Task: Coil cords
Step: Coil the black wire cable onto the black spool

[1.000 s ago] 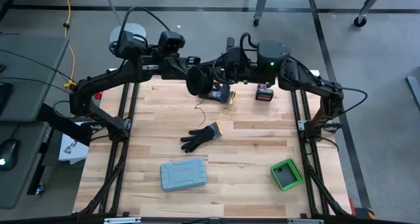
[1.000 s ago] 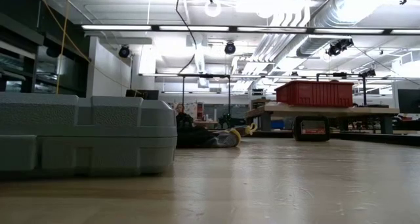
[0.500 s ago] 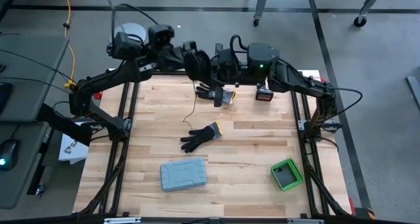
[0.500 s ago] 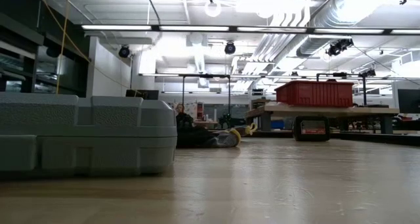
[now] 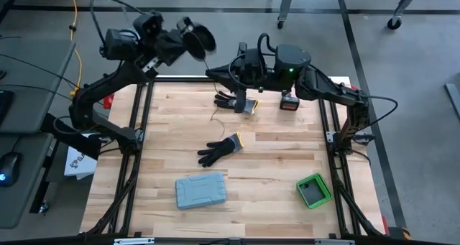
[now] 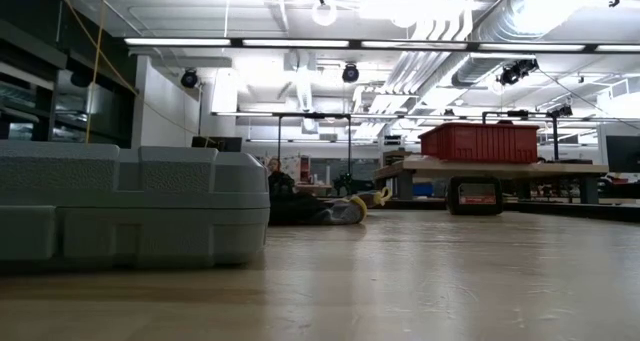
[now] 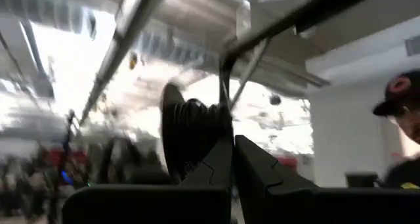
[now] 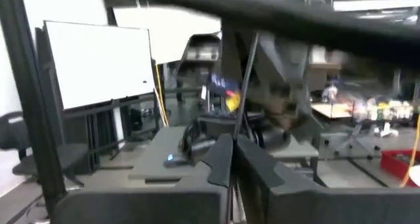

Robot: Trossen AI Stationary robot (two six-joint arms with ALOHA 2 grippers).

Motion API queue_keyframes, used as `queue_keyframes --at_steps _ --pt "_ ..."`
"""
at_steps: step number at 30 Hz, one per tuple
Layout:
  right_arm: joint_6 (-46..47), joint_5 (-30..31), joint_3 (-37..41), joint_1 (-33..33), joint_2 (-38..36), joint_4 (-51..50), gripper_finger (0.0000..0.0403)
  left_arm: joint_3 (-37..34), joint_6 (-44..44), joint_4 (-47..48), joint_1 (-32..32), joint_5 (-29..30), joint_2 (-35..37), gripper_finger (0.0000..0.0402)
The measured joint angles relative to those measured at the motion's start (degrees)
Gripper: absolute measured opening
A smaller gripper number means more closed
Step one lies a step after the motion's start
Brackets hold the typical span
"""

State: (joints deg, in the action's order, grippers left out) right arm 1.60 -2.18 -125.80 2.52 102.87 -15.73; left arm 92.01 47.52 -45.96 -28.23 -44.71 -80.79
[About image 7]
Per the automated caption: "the black overhead beam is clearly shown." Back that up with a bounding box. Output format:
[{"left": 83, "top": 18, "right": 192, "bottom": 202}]
[{"left": 219, "top": 0, "right": 391, "bottom": 64}]

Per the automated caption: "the silver ceiling beam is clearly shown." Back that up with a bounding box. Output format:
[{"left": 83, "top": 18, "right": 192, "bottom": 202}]
[{"left": 80, "top": 0, "right": 171, "bottom": 126}]

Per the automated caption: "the black cable spool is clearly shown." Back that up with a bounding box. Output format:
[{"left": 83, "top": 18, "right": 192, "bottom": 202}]
[{"left": 159, "top": 81, "right": 234, "bottom": 185}]

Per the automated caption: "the black cap red logo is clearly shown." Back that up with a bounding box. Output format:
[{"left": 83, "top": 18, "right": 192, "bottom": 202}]
[{"left": 372, "top": 69, "right": 420, "bottom": 117}]

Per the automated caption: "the person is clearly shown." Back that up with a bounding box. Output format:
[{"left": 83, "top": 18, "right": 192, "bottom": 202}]
[{"left": 372, "top": 69, "right": 420, "bottom": 189}]

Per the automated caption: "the small black box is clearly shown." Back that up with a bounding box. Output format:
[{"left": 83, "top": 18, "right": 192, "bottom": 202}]
[{"left": 345, "top": 171, "right": 380, "bottom": 188}]

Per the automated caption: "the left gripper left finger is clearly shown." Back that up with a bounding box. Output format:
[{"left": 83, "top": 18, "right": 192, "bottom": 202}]
[{"left": 182, "top": 135, "right": 234, "bottom": 189}]

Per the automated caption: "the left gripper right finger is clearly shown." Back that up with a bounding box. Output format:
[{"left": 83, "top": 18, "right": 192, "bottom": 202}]
[{"left": 234, "top": 134, "right": 318, "bottom": 224}]

